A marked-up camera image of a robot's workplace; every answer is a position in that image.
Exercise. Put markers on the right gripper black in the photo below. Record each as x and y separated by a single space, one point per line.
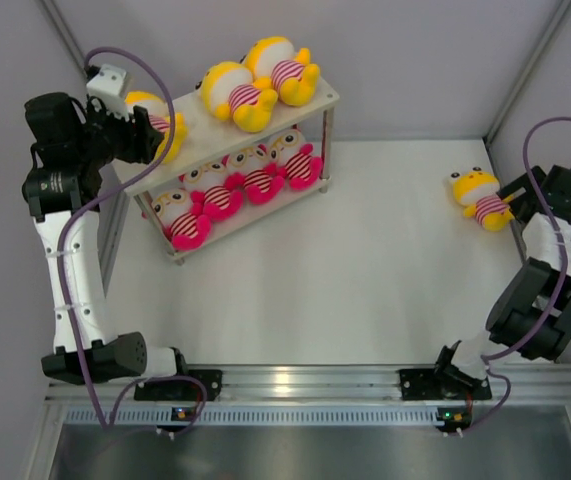
515 204

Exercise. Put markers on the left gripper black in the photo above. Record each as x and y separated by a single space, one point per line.
137 147

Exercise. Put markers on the yellow frog plush front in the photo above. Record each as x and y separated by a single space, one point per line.
159 117

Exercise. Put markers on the pink plush with glasses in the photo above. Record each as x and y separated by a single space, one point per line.
251 170

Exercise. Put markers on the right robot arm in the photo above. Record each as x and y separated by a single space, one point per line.
536 305

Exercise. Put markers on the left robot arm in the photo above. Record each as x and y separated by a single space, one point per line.
73 142

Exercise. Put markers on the white two-tier shelf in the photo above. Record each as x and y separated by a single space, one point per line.
210 140

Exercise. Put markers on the pink plush shelf left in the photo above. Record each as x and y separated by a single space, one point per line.
183 221

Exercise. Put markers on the pink plush shelf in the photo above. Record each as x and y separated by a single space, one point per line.
206 185
183 221

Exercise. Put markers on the yellow plush on shelf top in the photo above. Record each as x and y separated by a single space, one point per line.
290 72

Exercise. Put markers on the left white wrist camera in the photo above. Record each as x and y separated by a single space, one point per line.
109 84

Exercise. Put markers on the left corner aluminium post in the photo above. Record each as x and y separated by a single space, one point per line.
65 36

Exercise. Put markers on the corner aluminium post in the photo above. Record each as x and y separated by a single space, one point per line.
542 45
65 36

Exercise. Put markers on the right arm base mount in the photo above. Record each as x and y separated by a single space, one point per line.
424 384

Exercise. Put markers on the right corner aluminium post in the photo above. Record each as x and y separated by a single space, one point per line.
542 45

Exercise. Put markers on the aluminium front rail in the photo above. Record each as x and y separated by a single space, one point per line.
531 383

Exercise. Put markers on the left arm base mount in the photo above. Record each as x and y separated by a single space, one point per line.
184 391

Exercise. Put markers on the white slotted cable duct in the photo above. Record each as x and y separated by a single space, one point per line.
314 415

